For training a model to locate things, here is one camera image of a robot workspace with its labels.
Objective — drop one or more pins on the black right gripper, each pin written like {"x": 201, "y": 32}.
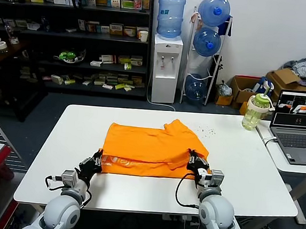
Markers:
{"x": 195, "y": 167}

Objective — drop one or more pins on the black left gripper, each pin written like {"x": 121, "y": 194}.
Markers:
{"x": 89, "y": 169}

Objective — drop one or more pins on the orange t-shirt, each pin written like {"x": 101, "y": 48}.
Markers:
{"x": 150, "y": 146}

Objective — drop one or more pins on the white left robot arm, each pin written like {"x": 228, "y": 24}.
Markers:
{"x": 61, "y": 213}

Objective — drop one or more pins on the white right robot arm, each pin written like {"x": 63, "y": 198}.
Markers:
{"x": 216, "y": 214}

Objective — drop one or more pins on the small yellow cardboard box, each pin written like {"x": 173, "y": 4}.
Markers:
{"x": 223, "y": 100}

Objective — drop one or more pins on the green drink bottle with straw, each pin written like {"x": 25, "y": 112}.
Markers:
{"x": 252, "y": 117}

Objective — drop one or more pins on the knotted plastic bag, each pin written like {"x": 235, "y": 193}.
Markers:
{"x": 224, "y": 89}

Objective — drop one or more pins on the open cardboard box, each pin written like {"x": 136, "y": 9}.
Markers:
{"x": 237, "y": 94}

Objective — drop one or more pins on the white water dispenser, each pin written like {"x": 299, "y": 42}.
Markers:
{"x": 165, "y": 75}

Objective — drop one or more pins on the white metal jug rack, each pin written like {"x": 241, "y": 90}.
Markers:
{"x": 215, "y": 71}

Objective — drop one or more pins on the flat white medicine box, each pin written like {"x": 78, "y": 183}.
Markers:
{"x": 96, "y": 63}

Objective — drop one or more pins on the small green medicine box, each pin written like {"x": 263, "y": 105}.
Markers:
{"x": 128, "y": 66}

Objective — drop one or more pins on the black stand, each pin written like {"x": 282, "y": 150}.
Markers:
{"x": 221, "y": 65}

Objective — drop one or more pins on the white red medicine box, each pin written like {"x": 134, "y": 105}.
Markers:
{"x": 108, "y": 59}

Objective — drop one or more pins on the blue white bag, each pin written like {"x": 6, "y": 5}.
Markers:
{"x": 262, "y": 86}

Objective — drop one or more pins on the white side table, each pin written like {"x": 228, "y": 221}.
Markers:
{"x": 298, "y": 168}

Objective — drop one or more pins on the grey laptop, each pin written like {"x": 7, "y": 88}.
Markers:
{"x": 298, "y": 140}

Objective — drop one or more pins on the bowl of green fruit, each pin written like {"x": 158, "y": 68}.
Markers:
{"x": 67, "y": 56}

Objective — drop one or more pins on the large cardboard box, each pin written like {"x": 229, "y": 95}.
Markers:
{"x": 282, "y": 77}

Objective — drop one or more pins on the yellow white medicine box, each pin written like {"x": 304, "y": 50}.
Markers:
{"x": 116, "y": 30}

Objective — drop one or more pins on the white paper cup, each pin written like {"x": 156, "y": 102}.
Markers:
{"x": 143, "y": 36}

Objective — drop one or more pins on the orange white medicine box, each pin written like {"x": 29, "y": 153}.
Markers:
{"x": 129, "y": 32}

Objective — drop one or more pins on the black shelf unit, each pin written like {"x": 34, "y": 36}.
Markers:
{"x": 55, "y": 33}

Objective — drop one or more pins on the dark brown table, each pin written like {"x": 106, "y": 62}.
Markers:
{"x": 13, "y": 53}

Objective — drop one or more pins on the blue plastic bottle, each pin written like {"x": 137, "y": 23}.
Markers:
{"x": 45, "y": 25}

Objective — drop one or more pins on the blue water jug with label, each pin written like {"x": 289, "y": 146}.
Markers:
{"x": 171, "y": 16}

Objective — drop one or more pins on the clear plastic bottle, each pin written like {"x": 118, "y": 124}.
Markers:
{"x": 11, "y": 34}

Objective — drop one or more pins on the green white medicine box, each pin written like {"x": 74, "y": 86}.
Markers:
{"x": 127, "y": 4}

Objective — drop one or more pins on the pink red medicine box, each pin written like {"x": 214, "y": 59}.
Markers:
{"x": 137, "y": 1}

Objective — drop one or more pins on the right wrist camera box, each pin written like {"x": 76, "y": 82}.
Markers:
{"x": 214, "y": 178}

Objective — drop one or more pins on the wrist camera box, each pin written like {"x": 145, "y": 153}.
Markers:
{"x": 69, "y": 178}
{"x": 214, "y": 178}

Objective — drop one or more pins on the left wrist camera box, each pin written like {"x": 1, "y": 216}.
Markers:
{"x": 69, "y": 178}

